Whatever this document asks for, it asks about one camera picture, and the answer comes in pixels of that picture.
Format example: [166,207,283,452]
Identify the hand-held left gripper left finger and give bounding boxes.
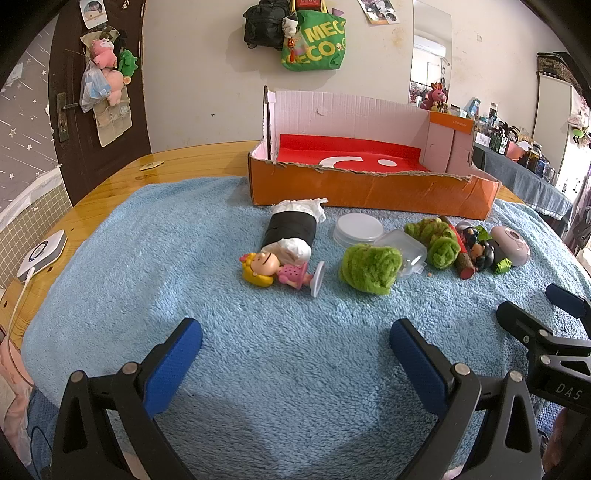
[50,318,204,480]

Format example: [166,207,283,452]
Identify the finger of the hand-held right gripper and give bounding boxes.
[496,301,591,365]
[545,283,591,319]

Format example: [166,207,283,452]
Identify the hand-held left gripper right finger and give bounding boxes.
[389,318,543,480]

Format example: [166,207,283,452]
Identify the black roll with green ends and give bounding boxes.
[478,226,514,276]

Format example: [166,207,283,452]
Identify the black-eared mouse figurine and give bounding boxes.
[455,220,498,274]

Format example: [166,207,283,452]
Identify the pale pink round gadget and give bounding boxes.
[489,225,531,267]

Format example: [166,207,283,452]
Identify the red brown cylinder stick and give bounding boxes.
[438,215,476,280]

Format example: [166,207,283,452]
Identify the round green fuzzy scrunchie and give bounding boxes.
[339,244,403,295]

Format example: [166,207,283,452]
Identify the twisted green fuzzy scrunchie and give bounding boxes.
[405,218,460,269]

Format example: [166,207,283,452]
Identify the square clear plastic box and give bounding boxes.
[374,229,428,278]

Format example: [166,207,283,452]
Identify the blonde doll figurine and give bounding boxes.
[239,251,326,298]

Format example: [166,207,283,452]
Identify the orange cardboard box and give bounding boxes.
[248,85,502,220]

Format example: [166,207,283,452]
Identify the black roll with white ends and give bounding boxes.
[259,198,329,265]

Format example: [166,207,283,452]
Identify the person's right hand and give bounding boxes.
[542,410,573,476]

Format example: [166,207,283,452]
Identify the blue fluffy blanket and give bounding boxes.
[21,175,591,480]

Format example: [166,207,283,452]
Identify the table with dark cloth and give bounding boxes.
[473,138,573,220]

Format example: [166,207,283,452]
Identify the pink cloth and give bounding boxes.
[0,342,38,462]

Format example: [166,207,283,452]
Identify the white blue charger pad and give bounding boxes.
[16,230,68,282]

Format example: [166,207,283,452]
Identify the row of small boxes and bottles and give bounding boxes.
[450,97,555,181]

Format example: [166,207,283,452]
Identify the white cabinet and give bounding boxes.
[531,51,591,241]

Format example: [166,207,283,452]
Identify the dark brown door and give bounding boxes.
[48,0,153,206]

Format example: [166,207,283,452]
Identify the pink rabbit plush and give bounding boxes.
[420,83,448,114]

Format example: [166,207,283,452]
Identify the plush toys on door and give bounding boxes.
[81,28,134,148]

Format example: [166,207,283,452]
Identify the pink plush toy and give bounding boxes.
[104,68,126,106]
[90,38,117,69]

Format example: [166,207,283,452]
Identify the clear plastic bag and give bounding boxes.
[79,62,112,114]

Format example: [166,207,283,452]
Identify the green plush toy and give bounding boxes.
[117,48,140,77]

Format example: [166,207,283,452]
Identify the green tote bag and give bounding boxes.
[281,9,348,72]

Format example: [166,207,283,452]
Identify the black backpack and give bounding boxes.
[243,0,296,49]

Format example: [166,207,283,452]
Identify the photo card on door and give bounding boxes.
[79,0,109,26]

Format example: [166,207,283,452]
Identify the white cable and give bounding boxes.
[4,272,34,393]

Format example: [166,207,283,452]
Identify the metal door handle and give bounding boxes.
[55,92,81,144]

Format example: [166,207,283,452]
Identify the wall mirror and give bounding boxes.
[410,0,453,112]

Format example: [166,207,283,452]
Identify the wall photos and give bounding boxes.
[358,0,400,24]

